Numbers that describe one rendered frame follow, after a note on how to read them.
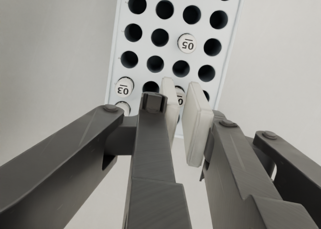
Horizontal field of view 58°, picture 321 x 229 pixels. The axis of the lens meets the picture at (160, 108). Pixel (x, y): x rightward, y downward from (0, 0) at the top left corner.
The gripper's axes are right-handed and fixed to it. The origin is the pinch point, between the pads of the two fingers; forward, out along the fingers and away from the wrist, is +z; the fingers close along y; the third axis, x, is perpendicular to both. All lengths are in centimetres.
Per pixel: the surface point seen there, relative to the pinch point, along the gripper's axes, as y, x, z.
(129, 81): -3.5, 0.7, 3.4
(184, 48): -0.2, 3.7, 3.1
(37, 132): -11.4, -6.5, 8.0
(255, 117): 7.6, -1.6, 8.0
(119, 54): -4.6, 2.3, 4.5
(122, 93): -3.9, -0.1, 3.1
